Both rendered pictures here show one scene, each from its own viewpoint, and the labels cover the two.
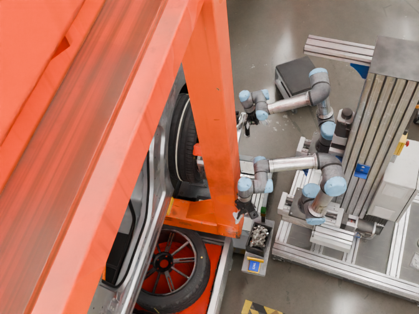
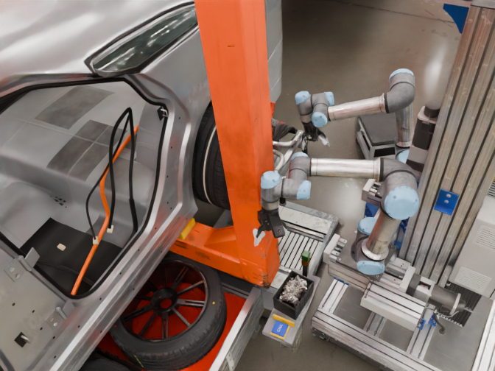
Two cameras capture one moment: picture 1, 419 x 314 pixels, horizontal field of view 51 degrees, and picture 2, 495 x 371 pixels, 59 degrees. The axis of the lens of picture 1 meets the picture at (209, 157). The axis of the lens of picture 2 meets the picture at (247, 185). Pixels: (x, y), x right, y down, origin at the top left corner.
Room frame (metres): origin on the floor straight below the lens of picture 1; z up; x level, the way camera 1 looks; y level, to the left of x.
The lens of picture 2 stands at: (-0.03, -0.25, 2.65)
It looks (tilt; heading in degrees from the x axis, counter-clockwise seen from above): 46 degrees down; 8
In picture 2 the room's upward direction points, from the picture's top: 7 degrees counter-clockwise
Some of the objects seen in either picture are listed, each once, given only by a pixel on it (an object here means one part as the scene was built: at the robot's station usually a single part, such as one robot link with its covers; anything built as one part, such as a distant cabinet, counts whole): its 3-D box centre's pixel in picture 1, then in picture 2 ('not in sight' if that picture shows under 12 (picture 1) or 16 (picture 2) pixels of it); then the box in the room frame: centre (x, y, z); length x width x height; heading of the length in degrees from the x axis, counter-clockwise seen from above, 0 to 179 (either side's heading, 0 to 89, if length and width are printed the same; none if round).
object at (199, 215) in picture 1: (184, 209); (205, 235); (1.44, 0.25, 0.69); 0.52 x 0.17 x 0.35; 67
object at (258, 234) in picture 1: (259, 239); (293, 294); (1.17, -0.24, 0.51); 0.20 x 0.14 x 0.13; 149
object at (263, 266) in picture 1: (258, 245); (292, 305); (1.15, -0.24, 0.44); 0.43 x 0.17 x 0.03; 157
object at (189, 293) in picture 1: (165, 265); (168, 308); (1.15, 0.48, 0.39); 0.66 x 0.66 x 0.24
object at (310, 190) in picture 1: (311, 194); (370, 233); (1.22, -0.60, 0.98); 0.13 x 0.12 x 0.14; 173
